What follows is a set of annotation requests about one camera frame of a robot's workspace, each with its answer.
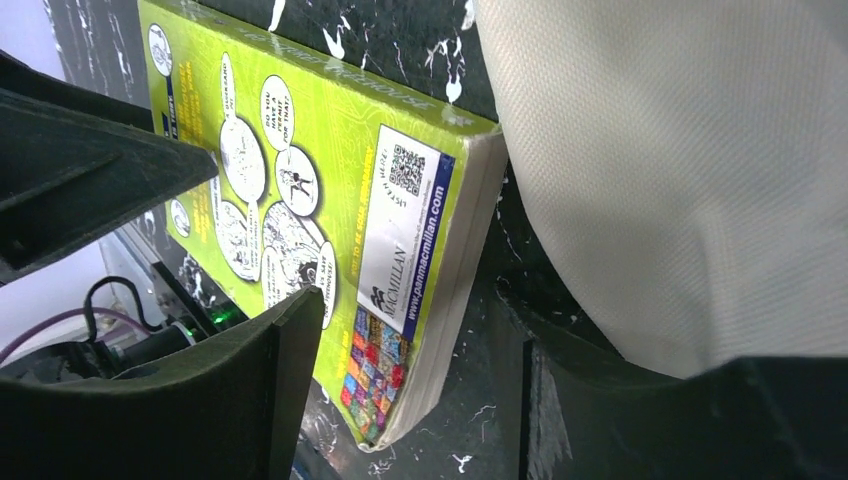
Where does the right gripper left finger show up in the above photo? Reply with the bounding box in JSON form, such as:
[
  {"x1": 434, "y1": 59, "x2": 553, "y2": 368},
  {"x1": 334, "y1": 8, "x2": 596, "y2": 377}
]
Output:
[{"x1": 1, "y1": 286, "x2": 324, "y2": 479}]

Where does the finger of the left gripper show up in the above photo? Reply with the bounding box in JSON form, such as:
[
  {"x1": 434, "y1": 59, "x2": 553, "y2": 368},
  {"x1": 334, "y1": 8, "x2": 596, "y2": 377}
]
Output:
[
  {"x1": 1, "y1": 90, "x2": 218, "y2": 284},
  {"x1": 1, "y1": 50, "x2": 154, "y2": 132}
]

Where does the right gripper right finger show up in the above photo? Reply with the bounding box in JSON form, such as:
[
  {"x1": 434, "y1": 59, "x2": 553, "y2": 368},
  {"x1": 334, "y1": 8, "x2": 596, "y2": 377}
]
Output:
[{"x1": 527, "y1": 339, "x2": 847, "y2": 479}]

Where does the green book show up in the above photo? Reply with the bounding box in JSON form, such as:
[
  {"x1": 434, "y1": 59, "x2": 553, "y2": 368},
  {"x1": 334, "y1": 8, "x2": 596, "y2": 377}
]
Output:
[{"x1": 138, "y1": 1, "x2": 508, "y2": 452}]

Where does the beige backpack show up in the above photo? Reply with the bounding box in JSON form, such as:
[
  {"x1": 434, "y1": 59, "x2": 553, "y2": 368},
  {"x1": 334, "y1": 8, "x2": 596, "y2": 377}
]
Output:
[{"x1": 475, "y1": 1, "x2": 847, "y2": 378}]

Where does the black base frame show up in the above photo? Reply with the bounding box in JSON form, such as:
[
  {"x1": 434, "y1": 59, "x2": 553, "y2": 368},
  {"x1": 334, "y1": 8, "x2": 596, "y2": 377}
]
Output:
[{"x1": 1, "y1": 262, "x2": 246, "y2": 384}]

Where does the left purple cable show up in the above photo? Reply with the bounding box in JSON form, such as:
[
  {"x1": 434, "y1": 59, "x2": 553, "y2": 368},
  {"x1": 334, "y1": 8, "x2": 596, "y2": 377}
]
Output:
[{"x1": 0, "y1": 305, "x2": 150, "y2": 366}]

